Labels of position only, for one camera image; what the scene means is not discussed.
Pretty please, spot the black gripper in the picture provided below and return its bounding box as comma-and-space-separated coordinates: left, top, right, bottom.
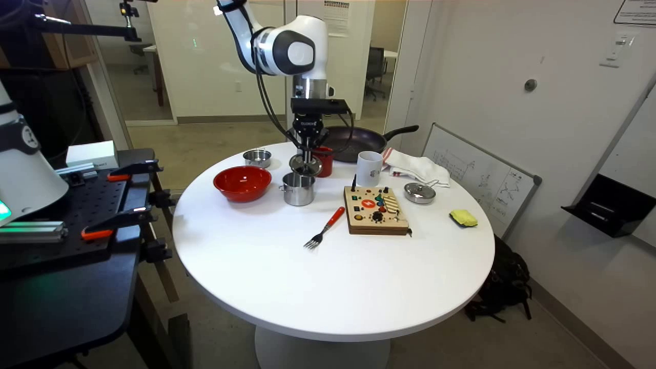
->
291, 98, 352, 146

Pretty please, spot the red handled fork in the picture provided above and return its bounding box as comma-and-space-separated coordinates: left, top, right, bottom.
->
303, 207, 347, 248

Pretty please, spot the steel pot lid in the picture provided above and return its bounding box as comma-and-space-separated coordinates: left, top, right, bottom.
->
288, 154, 322, 177

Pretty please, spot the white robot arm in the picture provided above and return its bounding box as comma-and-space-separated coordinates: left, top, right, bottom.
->
215, 0, 348, 148

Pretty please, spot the empty steel pot front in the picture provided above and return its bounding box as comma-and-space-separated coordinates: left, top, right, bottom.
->
242, 150, 271, 169

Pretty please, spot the small steel pot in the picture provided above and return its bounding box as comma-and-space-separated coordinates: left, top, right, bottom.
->
283, 173, 315, 207

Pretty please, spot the black frying pan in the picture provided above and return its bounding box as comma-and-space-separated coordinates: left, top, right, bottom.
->
322, 126, 415, 164

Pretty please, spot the red enamel mug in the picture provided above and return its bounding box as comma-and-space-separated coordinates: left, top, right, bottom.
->
314, 146, 332, 179

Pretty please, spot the white ceramic mug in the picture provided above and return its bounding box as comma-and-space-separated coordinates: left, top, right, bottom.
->
356, 152, 383, 188

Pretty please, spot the red bowl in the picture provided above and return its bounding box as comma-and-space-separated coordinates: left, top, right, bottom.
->
212, 167, 273, 204

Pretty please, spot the white cloth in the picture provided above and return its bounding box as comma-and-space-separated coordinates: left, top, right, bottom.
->
383, 148, 449, 188

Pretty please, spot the round steel tin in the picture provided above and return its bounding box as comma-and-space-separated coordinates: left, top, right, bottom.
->
403, 183, 436, 205

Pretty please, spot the yellow green sponge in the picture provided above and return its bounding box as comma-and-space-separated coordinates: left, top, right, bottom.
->
449, 209, 478, 229

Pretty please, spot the leaning whiteboard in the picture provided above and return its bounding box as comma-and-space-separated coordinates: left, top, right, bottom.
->
425, 126, 540, 240

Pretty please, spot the black backpack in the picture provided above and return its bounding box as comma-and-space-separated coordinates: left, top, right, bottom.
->
466, 239, 533, 320

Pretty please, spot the white lamp shade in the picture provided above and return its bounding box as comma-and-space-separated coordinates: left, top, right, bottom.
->
0, 82, 67, 225

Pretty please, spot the black side cart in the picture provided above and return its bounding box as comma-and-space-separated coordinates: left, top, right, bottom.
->
0, 150, 180, 369

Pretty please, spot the wooden switch busy board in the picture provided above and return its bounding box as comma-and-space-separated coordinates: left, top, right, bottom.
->
343, 188, 412, 236

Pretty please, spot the black clamp with orange handles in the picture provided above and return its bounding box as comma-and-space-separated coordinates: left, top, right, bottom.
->
80, 207, 154, 245

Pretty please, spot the black wall tray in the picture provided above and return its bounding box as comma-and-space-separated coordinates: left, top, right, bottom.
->
565, 174, 656, 239

